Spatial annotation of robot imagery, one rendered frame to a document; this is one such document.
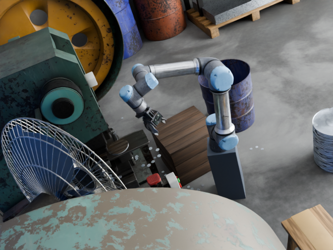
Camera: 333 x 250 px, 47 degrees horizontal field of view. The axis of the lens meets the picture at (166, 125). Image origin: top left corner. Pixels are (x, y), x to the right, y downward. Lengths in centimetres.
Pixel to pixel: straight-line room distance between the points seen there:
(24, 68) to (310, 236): 159
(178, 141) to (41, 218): 223
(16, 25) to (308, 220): 185
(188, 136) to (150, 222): 224
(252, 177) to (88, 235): 239
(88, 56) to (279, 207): 155
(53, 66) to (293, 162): 189
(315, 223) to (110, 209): 172
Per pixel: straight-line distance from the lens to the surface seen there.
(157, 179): 197
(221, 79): 199
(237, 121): 317
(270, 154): 302
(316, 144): 278
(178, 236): 56
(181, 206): 61
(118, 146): 222
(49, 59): 170
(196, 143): 276
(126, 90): 190
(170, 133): 287
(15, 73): 172
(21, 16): 222
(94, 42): 230
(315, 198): 273
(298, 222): 221
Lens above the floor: 213
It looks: 37 degrees down
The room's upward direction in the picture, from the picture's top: 19 degrees counter-clockwise
